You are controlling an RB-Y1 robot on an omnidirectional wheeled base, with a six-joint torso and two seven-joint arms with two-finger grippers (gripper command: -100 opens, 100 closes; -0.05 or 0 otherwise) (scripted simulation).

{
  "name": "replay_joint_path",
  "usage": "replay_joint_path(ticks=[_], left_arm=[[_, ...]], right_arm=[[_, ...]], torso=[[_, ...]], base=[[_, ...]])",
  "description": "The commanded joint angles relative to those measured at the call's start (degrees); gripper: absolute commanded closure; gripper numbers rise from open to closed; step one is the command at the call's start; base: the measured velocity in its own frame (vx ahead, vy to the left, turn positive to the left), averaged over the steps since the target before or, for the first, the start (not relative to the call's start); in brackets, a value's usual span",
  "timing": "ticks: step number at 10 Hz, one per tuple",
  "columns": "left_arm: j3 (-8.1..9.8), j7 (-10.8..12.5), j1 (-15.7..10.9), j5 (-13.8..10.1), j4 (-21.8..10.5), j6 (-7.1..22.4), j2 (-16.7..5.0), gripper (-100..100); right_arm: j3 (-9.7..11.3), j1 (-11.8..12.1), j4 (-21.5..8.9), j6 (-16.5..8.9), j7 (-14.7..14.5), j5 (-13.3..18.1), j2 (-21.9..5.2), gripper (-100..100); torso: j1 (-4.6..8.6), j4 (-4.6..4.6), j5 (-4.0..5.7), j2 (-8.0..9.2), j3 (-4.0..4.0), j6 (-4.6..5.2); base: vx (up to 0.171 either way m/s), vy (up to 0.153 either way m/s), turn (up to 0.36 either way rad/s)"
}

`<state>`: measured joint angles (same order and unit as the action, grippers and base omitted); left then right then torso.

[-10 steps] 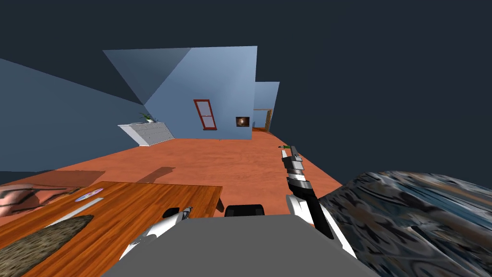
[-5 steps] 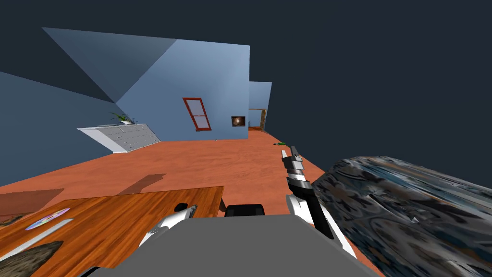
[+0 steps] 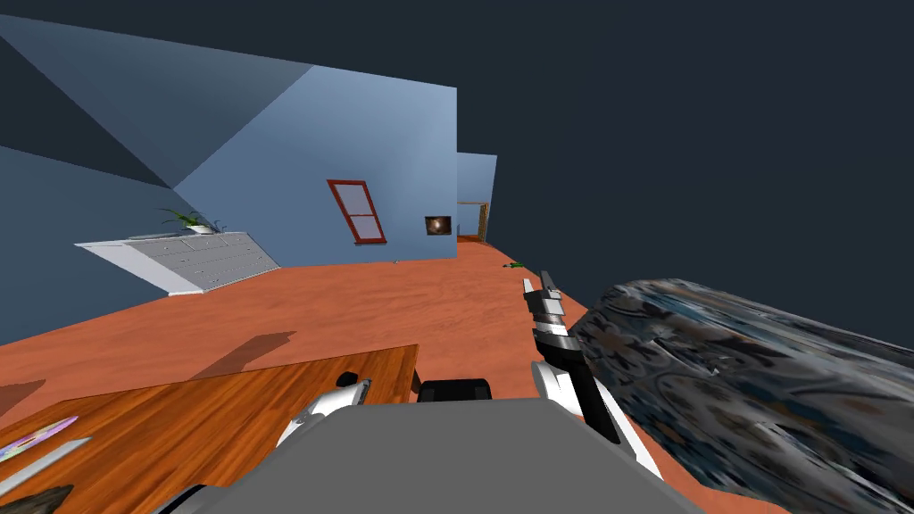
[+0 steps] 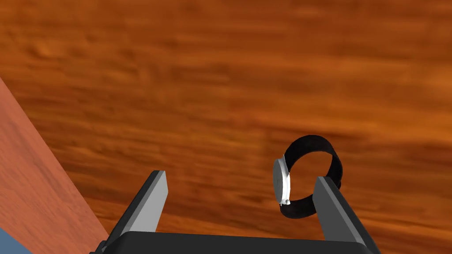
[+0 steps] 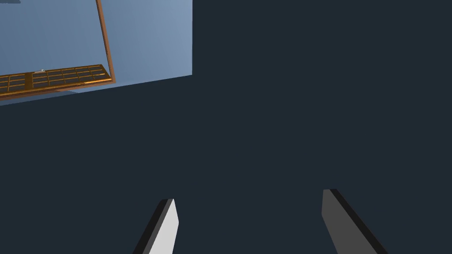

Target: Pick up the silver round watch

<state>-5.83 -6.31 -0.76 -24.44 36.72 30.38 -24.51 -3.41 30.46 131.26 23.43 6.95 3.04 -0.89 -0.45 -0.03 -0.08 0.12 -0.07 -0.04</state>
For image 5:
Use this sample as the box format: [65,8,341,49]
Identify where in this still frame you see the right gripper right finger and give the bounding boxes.
[321,188,390,254]

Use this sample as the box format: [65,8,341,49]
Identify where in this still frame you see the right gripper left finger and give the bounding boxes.
[132,198,180,254]

